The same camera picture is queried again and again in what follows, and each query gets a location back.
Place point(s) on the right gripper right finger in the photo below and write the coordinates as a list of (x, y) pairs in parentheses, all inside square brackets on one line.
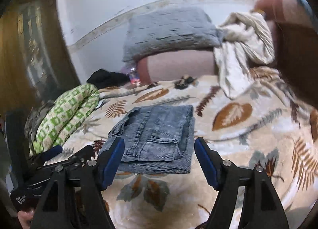
[(261, 207)]

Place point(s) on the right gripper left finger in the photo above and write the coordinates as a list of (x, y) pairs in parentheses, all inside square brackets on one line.
[(72, 197)]

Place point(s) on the blue denim pants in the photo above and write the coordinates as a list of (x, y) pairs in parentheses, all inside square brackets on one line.
[(157, 139)]

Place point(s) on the person's left hand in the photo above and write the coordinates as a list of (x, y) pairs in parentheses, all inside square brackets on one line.
[(25, 217)]

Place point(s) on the cream leaf-pattern blanket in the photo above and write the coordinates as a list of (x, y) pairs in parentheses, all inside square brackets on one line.
[(267, 126)]

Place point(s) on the green white patterned cloth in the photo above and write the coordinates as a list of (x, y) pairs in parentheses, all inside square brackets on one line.
[(68, 113)]

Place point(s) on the black cloth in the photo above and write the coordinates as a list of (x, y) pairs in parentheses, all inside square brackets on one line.
[(102, 79)]

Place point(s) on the wooden door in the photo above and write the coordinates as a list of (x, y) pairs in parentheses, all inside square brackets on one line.
[(35, 64)]

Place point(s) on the plastic bottle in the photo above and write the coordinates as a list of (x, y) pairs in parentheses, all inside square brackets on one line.
[(133, 75)]

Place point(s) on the small black round object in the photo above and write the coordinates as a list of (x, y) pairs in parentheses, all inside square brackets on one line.
[(184, 82)]

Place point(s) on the cream crumpled cloth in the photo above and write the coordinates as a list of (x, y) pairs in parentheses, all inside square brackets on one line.
[(247, 39)]

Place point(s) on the grey quilted pillow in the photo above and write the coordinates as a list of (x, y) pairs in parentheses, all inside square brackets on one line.
[(170, 29)]

